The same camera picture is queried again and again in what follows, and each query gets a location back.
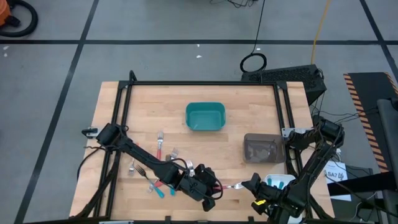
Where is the black hanging cable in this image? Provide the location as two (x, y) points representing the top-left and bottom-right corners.
(239, 0), (268, 73)

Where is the grey translucent plastic bin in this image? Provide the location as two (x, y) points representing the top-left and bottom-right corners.
(243, 133), (287, 164)

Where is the white plastic bin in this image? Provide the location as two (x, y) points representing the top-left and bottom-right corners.
(262, 174), (296, 190)

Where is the black floor cable bundle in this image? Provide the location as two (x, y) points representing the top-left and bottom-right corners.
(208, 0), (259, 9)

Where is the black perforated computer case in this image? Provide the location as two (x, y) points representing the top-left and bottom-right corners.
(241, 64), (328, 106)

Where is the yellow hanging cable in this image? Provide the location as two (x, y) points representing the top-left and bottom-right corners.
(310, 0), (331, 65)

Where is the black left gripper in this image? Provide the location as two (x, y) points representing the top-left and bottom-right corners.
(179, 164), (218, 213)

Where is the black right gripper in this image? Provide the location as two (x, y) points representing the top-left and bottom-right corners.
(241, 172), (289, 216)

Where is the black vacuum hose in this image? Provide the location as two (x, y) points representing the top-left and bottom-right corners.
(0, 0), (39, 38)

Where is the teal plastic bin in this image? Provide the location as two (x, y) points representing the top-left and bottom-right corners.
(185, 101), (226, 132)

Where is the orange shop vacuum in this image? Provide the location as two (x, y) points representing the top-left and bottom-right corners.
(0, 0), (12, 26)

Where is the black aluminium table frame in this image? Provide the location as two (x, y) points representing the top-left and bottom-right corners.
(70, 70), (335, 224)

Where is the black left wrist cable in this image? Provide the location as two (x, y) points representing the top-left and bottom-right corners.
(213, 179), (224, 200)

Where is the white paper label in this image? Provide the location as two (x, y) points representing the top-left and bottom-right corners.
(322, 159), (352, 202)

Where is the black hazard striped platform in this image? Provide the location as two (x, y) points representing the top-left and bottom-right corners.
(343, 72), (398, 174)

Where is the black crossbar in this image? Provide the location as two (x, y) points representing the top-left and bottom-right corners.
(326, 179), (398, 197)

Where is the grey metal beam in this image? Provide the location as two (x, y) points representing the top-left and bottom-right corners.
(377, 98), (398, 224)

